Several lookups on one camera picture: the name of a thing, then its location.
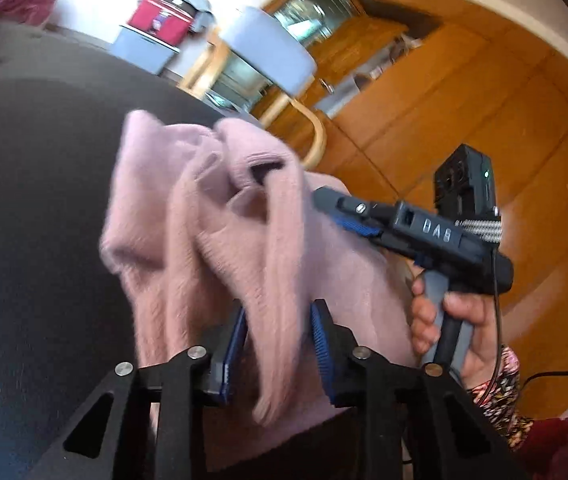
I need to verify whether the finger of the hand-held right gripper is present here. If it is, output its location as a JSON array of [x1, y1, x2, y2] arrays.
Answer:
[[312, 186, 402, 240]]

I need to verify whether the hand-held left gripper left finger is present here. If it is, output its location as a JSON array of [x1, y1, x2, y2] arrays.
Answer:
[[24, 305, 249, 480]]

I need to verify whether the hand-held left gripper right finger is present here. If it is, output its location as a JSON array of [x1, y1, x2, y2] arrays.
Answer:
[[310, 299, 519, 480]]

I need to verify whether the pink knit sweater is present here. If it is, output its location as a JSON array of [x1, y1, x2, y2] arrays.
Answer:
[[99, 110, 419, 428]]

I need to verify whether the person's right forearm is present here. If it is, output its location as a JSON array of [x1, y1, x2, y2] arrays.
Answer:
[[466, 345, 534, 453]]

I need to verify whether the person's right hand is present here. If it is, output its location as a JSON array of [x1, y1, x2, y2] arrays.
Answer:
[[410, 279, 502, 391]]

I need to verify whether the grey cushioned wooden chair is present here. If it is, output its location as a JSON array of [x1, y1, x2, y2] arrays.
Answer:
[[181, 6, 327, 171]]

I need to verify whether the red glossy bag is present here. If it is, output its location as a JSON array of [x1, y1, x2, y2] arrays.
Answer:
[[514, 402, 568, 480]]

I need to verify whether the grey storage box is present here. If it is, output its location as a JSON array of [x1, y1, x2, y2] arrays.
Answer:
[[109, 25, 182, 75]]

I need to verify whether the red box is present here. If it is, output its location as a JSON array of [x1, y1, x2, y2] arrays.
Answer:
[[128, 0, 199, 43]]

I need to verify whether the black cable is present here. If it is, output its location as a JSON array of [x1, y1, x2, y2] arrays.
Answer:
[[478, 255, 568, 406]]

